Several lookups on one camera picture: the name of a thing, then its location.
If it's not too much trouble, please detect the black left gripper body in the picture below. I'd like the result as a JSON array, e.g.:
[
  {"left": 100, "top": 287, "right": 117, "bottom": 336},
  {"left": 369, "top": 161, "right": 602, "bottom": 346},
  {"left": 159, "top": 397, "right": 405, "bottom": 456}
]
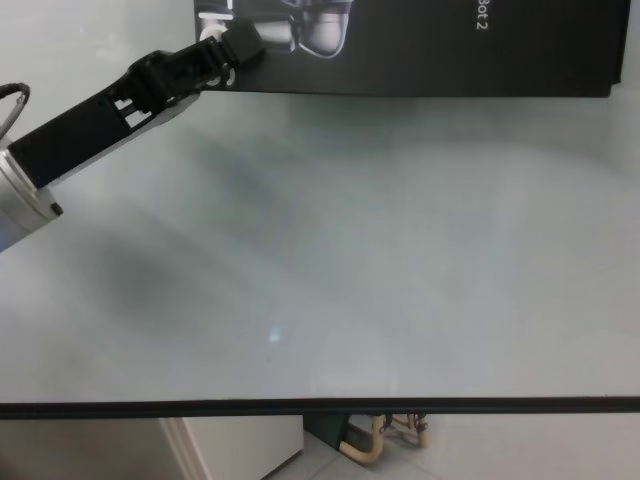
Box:
[{"left": 9, "top": 44, "right": 206, "bottom": 190}]

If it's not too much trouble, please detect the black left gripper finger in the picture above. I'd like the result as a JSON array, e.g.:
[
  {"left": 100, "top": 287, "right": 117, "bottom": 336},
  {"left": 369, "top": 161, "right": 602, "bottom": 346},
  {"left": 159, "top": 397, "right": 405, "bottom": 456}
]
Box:
[{"left": 202, "top": 22, "right": 266, "bottom": 91}]

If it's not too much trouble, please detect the black robot poster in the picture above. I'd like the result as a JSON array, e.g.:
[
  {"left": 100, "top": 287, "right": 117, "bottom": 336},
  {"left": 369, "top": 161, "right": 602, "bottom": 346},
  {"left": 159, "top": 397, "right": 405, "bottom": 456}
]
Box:
[{"left": 192, "top": 0, "right": 632, "bottom": 100}]

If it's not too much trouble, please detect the white cabinet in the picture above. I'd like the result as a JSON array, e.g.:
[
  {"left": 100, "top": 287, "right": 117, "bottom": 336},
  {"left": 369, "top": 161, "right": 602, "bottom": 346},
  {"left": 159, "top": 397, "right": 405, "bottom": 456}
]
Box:
[{"left": 160, "top": 417, "right": 306, "bottom": 480}]

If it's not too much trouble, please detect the dark grey table leg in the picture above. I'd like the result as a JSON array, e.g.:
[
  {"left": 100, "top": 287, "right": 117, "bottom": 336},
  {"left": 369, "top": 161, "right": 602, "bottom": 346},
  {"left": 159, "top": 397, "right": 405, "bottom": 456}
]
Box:
[{"left": 302, "top": 413, "right": 351, "bottom": 447}]

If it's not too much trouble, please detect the left arm wrist cable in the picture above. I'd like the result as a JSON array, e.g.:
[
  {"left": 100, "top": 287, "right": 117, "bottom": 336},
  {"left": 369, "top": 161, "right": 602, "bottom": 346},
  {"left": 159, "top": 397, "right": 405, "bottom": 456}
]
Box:
[{"left": 0, "top": 82, "right": 31, "bottom": 139}]

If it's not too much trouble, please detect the black table edge frame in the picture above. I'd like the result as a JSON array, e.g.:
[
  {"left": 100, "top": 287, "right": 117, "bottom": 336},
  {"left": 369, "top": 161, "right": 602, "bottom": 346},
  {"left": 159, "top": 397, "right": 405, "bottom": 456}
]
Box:
[{"left": 0, "top": 393, "right": 640, "bottom": 420}]

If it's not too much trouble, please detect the beige tube frame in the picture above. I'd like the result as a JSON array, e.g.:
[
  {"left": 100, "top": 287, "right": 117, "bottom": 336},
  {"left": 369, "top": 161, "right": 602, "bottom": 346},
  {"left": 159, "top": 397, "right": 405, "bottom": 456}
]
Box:
[{"left": 382, "top": 412, "right": 432, "bottom": 450}]

